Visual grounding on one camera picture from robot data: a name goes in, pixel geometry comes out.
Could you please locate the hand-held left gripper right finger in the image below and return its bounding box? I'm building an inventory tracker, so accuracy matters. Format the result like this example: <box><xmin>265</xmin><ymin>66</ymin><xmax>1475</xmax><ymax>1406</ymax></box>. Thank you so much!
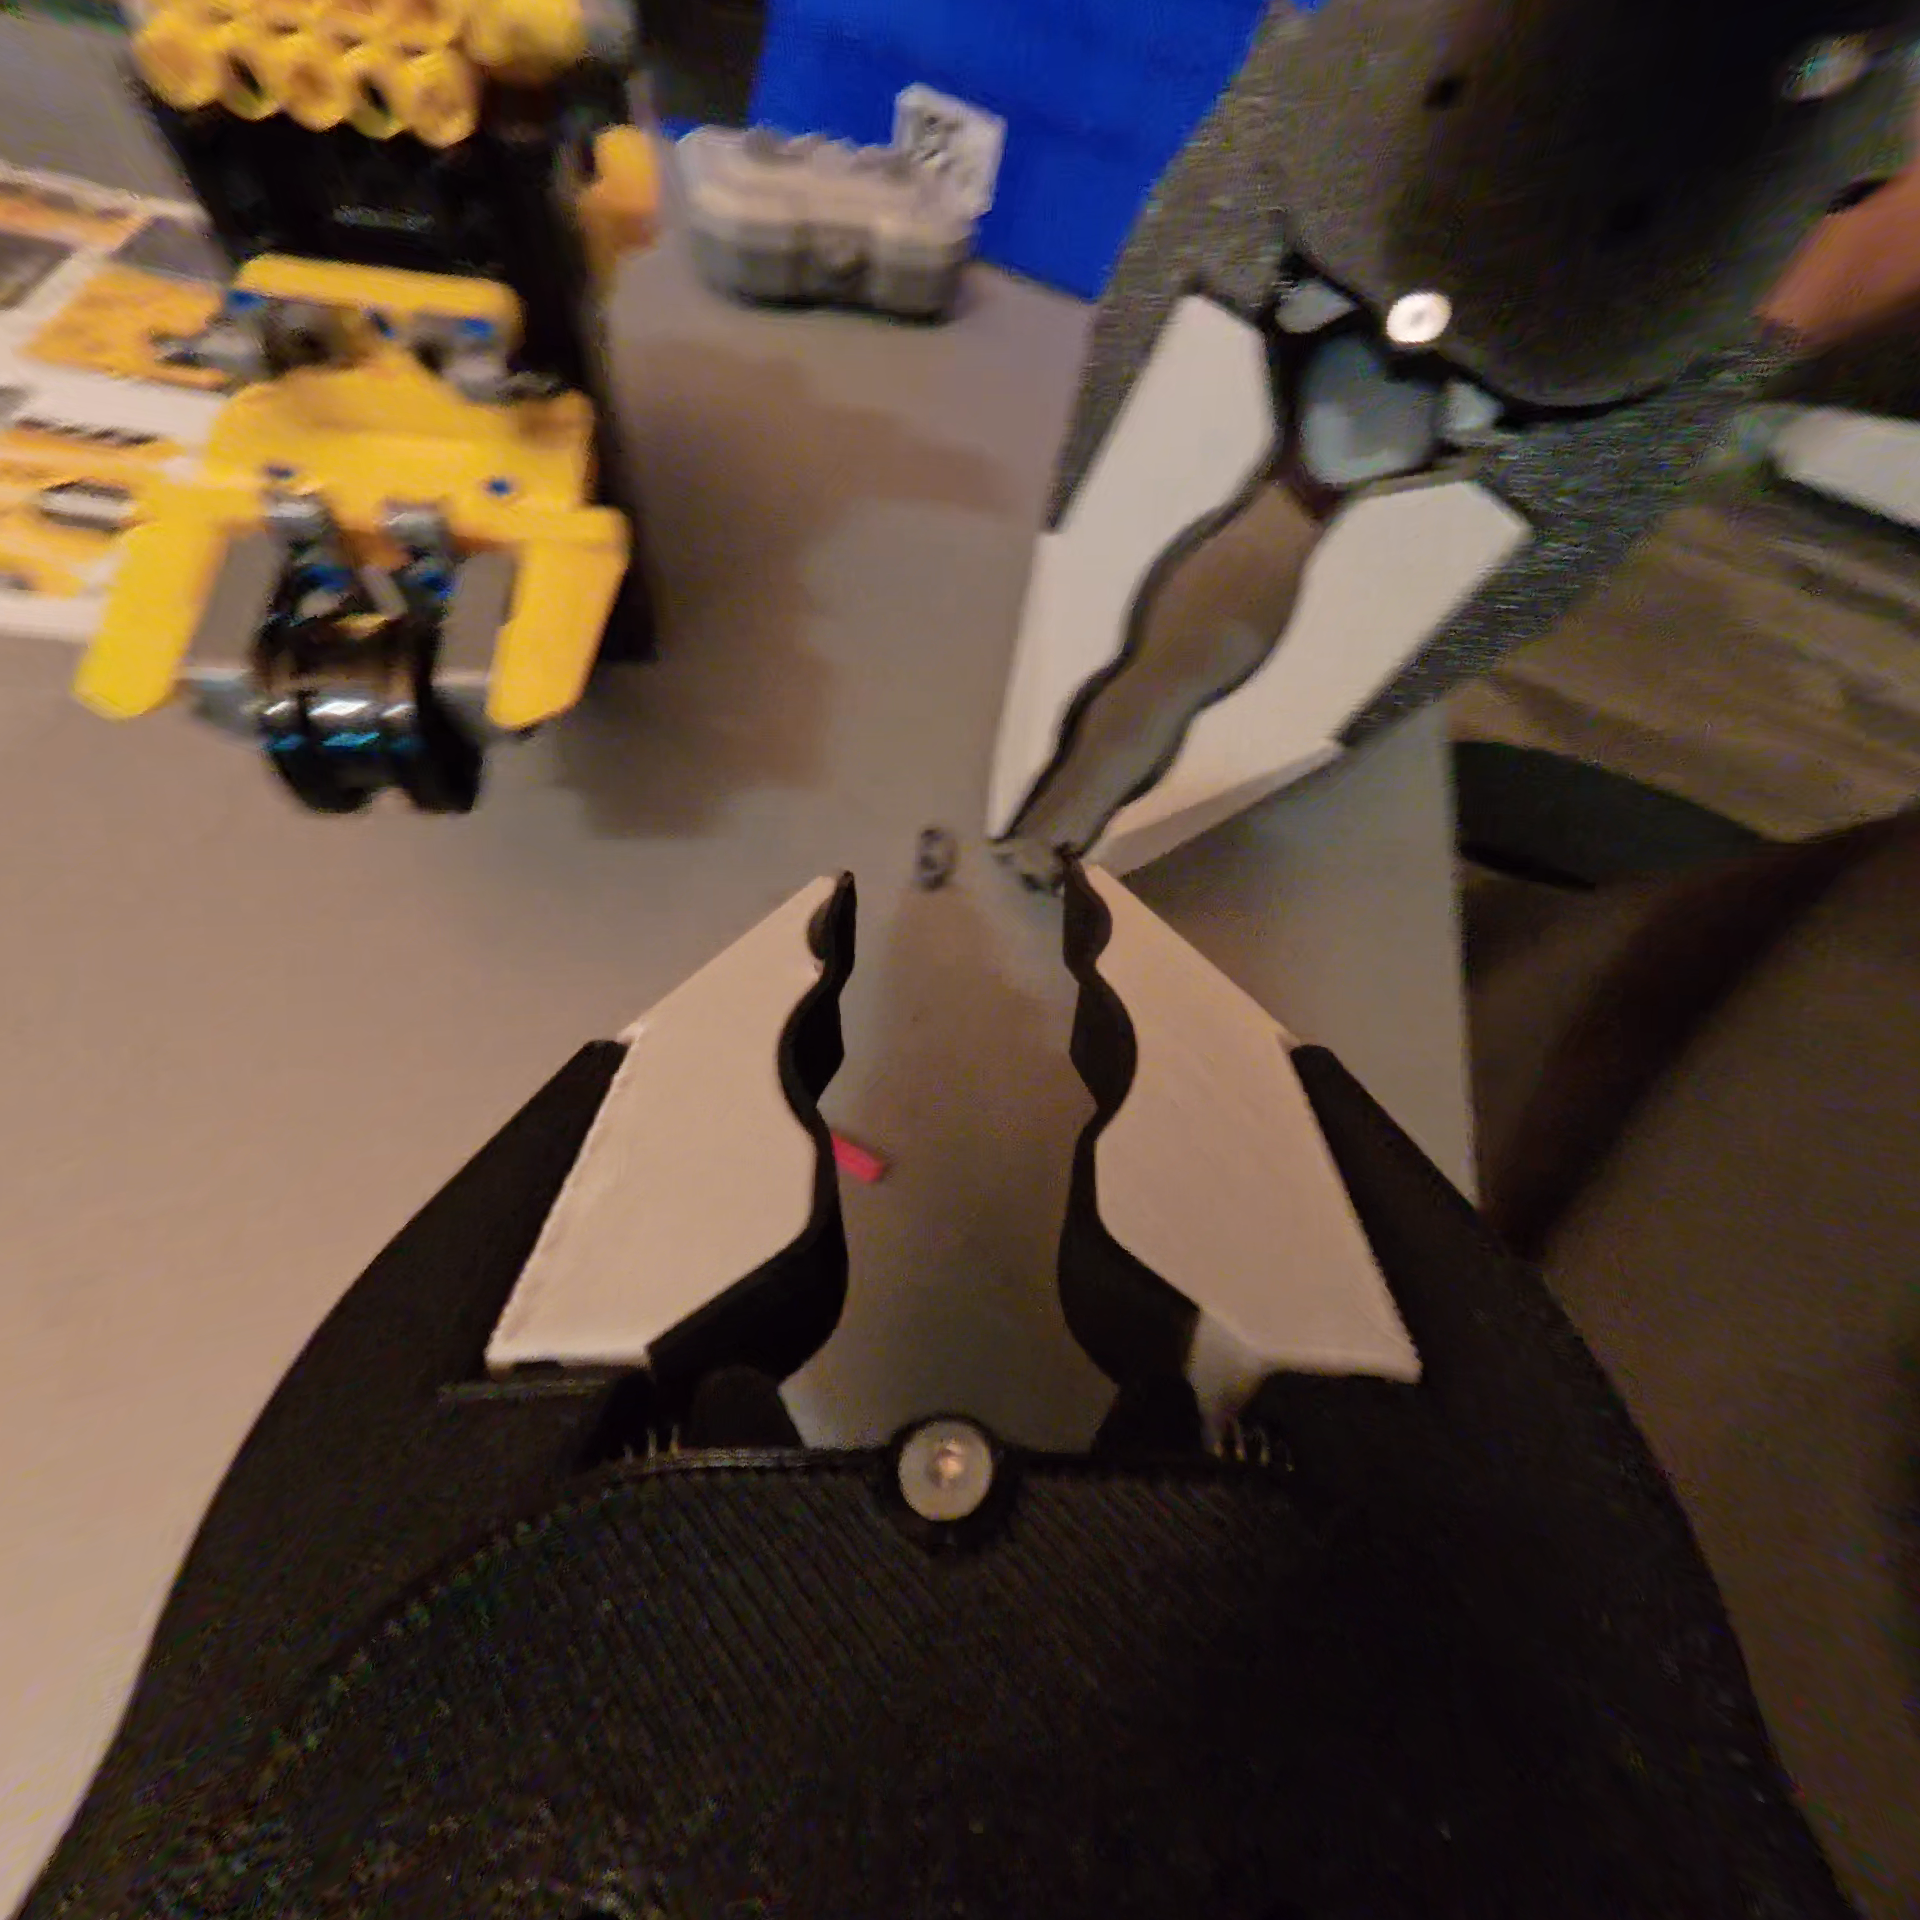
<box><xmin>1064</xmin><ymin>863</ymin><xmax>1423</xmax><ymax>1426</ymax></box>

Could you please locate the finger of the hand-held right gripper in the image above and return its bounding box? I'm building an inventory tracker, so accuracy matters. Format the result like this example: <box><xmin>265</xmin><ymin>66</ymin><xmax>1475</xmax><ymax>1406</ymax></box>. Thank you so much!
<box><xmin>983</xmin><ymin>293</ymin><xmax>1280</xmax><ymax>845</ymax></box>
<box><xmin>1071</xmin><ymin>474</ymin><xmax>1537</xmax><ymax>876</ymax></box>

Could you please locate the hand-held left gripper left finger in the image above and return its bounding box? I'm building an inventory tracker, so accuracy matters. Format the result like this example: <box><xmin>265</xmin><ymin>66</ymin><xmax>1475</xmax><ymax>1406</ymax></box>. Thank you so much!
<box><xmin>485</xmin><ymin>872</ymin><xmax>859</xmax><ymax>1375</ymax></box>

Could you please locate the person's right hand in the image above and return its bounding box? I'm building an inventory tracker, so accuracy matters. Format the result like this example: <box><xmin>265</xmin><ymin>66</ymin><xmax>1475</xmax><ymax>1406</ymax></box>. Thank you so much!
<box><xmin>1761</xmin><ymin>176</ymin><xmax>1920</xmax><ymax>380</ymax></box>

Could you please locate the blue plastic bin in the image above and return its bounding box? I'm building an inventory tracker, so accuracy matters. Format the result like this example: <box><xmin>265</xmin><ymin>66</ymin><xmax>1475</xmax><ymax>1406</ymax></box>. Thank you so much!
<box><xmin>748</xmin><ymin>0</ymin><xmax>1277</xmax><ymax>302</ymax></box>

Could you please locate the grey brick battery box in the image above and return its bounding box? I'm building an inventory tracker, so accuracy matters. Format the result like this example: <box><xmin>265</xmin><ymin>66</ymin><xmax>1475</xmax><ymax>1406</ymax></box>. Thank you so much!
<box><xmin>673</xmin><ymin>83</ymin><xmax>1011</xmax><ymax>324</ymax></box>

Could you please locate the yellow black brick vehicle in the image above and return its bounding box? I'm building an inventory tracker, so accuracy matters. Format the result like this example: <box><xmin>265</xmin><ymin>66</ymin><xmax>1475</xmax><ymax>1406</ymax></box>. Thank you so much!
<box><xmin>71</xmin><ymin>0</ymin><xmax>666</xmax><ymax>819</ymax></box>

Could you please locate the sticker sheet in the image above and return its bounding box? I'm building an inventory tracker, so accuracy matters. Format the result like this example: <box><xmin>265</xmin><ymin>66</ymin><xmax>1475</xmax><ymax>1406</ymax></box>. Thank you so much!
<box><xmin>0</xmin><ymin>163</ymin><xmax>249</xmax><ymax>644</ymax></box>

